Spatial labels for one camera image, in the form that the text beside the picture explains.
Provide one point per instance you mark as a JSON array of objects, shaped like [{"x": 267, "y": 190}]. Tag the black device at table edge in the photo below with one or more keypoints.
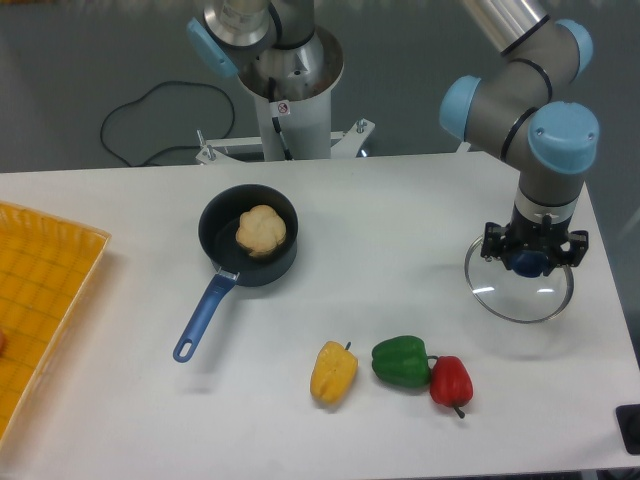
[{"x": 628, "y": 421}]

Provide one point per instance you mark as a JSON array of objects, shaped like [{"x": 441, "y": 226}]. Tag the glass pot lid blue knob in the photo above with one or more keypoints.
[{"x": 513, "y": 297}]

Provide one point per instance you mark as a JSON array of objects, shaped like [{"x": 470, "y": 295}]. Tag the green bell pepper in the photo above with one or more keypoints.
[{"x": 402, "y": 361}]

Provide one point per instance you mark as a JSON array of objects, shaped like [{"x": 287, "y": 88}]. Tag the dark pot with blue handle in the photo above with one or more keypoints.
[{"x": 234, "y": 267}]

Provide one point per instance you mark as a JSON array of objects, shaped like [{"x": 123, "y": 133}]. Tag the round bread bun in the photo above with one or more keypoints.
[{"x": 261, "y": 231}]

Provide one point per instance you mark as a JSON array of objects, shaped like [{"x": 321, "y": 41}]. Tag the yellow woven basket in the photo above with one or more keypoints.
[{"x": 46, "y": 264}]

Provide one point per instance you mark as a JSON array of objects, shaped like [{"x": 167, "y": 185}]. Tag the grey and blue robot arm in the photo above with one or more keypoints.
[{"x": 514, "y": 117}]

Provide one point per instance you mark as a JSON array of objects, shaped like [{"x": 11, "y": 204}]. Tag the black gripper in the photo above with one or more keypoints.
[{"x": 525, "y": 246}]

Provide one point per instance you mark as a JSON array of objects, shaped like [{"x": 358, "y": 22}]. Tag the yellow bell pepper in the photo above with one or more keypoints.
[{"x": 333, "y": 373}]

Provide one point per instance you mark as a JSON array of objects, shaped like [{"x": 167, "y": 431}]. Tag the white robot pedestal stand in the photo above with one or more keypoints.
[{"x": 292, "y": 93}]

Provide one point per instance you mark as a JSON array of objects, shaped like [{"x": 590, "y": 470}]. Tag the red bell pepper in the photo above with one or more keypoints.
[{"x": 451, "y": 385}]

